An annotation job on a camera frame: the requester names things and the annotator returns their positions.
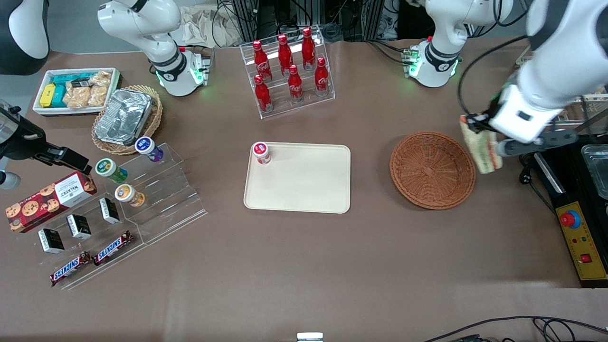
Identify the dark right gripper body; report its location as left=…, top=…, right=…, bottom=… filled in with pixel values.
left=0, top=107, right=47, bottom=161

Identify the triangular sandwich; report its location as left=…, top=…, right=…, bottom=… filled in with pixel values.
left=459, top=114, right=504, bottom=175

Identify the round brown wicker basket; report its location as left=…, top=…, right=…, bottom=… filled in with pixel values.
left=389, top=132, right=476, bottom=210

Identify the aluminium foil tray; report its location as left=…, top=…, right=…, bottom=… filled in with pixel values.
left=94, top=88, right=154, bottom=147

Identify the oval light wicker basket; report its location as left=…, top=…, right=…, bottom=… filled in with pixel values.
left=91, top=85, right=164, bottom=156

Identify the cream plastic tray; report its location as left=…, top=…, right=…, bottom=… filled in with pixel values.
left=243, top=142, right=352, bottom=215

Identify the white plastic bin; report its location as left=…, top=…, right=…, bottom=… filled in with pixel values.
left=32, top=67, right=122, bottom=117

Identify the green yogurt cup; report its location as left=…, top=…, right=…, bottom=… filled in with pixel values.
left=95, top=158, right=128, bottom=184

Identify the red Walkers cookie box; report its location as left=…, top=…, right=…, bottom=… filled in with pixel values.
left=5, top=171, right=98, bottom=234

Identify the yellow small box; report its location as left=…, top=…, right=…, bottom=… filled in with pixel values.
left=39, top=84, right=57, bottom=109

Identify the clear bag of snacks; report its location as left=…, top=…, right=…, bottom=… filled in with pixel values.
left=87, top=70, right=113, bottom=107
left=63, top=80, right=92, bottom=110

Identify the small black white box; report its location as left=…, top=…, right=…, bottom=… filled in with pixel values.
left=38, top=228, right=66, bottom=255
left=66, top=214, right=93, bottom=240
left=98, top=197, right=121, bottom=225

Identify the orange yogurt cup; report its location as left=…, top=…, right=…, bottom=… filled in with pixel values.
left=114, top=183, right=146, bottom=208

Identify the teal snack box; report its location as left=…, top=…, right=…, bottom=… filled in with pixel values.
left=49, top=73, right=92, bottom=108

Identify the purple yogurt cup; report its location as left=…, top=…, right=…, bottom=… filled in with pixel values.
left=134, top=136, right=165, bottom=162

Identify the steel pan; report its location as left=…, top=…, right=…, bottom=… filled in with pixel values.
left=581, top=144, right=608, bottom=200

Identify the Snickers chocolate bar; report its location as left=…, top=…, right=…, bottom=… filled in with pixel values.
left=93, top=230, right=134, bottom=267
left=49, top=250, right=92, bottom=287

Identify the clear acrylic stepped stand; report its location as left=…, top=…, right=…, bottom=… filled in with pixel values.
left=102, top=142, right=209, bottom=247
left=14, top=183, right=146, bottom=291

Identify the yellow emergency stop control box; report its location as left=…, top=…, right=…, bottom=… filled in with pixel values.
left=555, top=201, right=608, bottom=288

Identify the red cola bottle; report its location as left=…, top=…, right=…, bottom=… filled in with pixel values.
left=314, top=57, right=331, bottom=97
left=254, top=75, right=274, bottom=114
left=302, top=27, right=317, bottom=71
left=277, top=34, right=294, bottom=76
left=252, top=40, right=273, bottom=82
left=287, top=65, right=304, bottom=103

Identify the clear acrylic bottle rack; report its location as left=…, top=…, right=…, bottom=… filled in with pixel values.
left=239, top=26, right=336, bottom=120

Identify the crumpled beige paper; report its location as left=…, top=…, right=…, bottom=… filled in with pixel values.
left=180, top=5, right=244, bottom=48

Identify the red lid yogurt cup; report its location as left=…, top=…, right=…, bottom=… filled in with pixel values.
left=252, top=142, right=272, bottom=166

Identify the black equipment rack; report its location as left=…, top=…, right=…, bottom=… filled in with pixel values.
left=228, top=0, right=404, bottom=46

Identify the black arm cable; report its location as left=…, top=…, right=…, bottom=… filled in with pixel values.
left=456, top=35, right=531, bottom=117

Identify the black cable with plug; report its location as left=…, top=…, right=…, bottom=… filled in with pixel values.
left=518, top=154, right=557, bottom=215

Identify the black base cable bundle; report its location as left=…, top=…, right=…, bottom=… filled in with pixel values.
left=367, top=39, right=415, bottom=66

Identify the black floor cable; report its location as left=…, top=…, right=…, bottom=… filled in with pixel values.
left=422, top=315, right=608, bottom=342

